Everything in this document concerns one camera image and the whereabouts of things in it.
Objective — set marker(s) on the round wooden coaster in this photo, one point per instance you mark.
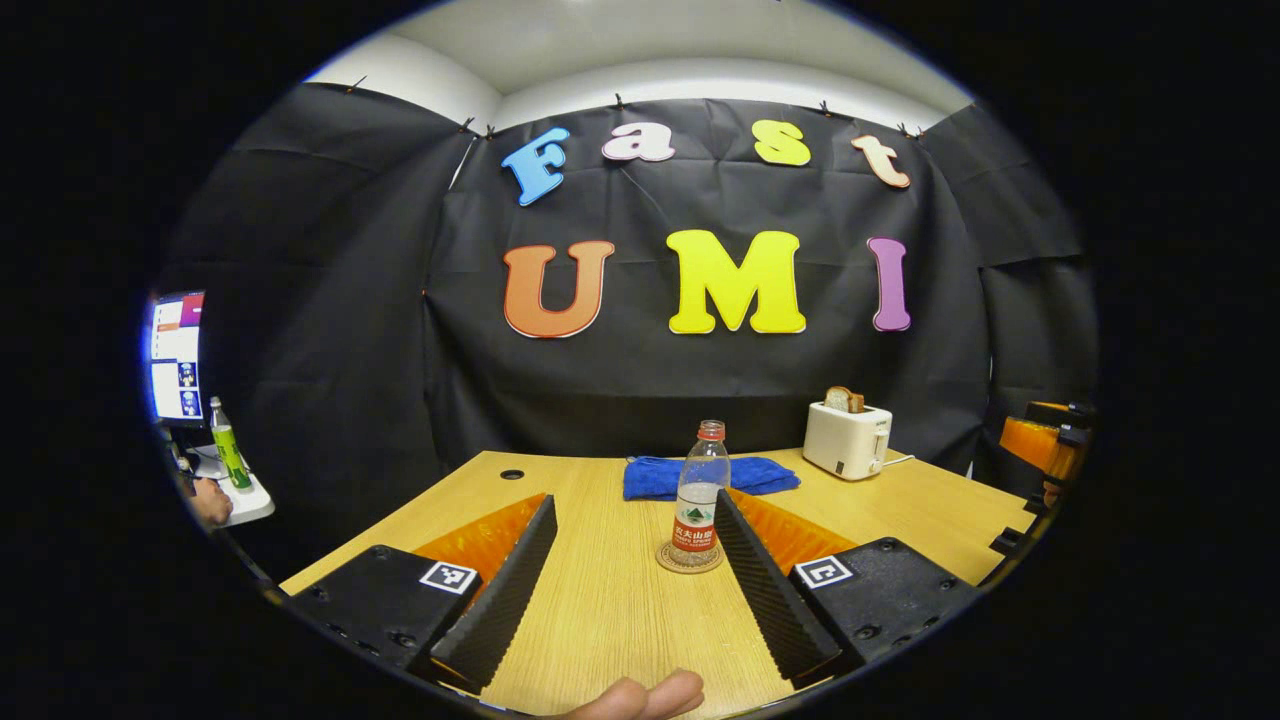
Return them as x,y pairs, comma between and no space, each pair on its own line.
672,562

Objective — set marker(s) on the clear plastic water bottle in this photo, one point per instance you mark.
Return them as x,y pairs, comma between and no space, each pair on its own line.
698,510

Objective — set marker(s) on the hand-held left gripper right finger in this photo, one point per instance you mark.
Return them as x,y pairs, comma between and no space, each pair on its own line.
765,598

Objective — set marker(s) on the pale toast slice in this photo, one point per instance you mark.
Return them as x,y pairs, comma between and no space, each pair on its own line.
838,400

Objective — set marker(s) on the green drink bottle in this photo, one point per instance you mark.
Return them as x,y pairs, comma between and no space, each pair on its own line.
230,455

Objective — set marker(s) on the blue folded towel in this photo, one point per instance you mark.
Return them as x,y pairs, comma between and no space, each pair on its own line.
655,478

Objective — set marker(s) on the black backdrop cloth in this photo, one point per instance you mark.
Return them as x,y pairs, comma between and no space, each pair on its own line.
350,350

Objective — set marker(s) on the brown toast slice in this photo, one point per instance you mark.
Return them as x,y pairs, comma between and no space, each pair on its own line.
858,402

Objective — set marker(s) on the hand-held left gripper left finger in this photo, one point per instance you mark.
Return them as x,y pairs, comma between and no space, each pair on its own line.
505,598

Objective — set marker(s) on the white side desk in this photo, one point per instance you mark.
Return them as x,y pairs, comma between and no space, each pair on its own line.
250,500

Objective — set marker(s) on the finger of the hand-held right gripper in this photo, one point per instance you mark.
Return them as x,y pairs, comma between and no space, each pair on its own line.
1045,440

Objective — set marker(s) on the computer monitor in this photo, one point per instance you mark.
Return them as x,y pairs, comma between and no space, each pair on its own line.
177,355

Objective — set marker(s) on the white toaster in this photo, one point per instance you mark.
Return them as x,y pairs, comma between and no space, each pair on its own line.
845,445

